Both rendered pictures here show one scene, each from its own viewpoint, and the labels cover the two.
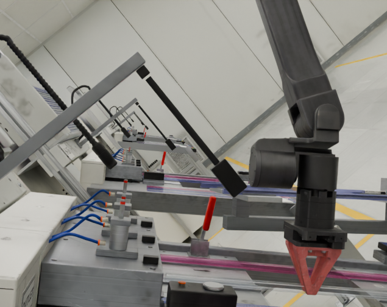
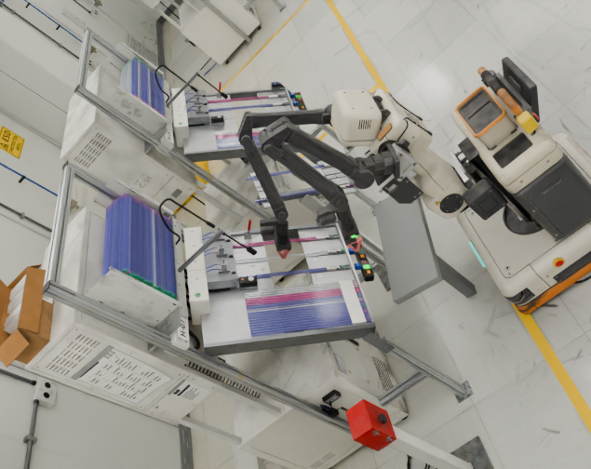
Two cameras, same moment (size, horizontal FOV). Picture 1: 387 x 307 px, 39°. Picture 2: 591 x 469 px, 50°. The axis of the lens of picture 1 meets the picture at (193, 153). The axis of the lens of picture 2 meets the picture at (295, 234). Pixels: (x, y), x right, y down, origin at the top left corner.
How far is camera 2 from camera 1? 2.26 m
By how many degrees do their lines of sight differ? 37
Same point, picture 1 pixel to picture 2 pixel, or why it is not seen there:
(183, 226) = (238, 32)
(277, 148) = (267, 224)
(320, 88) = (279, 206)
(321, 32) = not seen: outside the picture
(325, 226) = (285, 244)
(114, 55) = not seen: outside the picture
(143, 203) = (216, 156)
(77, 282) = (216, 284)
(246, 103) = not seen: outside the picture
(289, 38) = (267, 190)
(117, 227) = (222, 266)
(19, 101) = (133, 110)
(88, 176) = (180, 135)
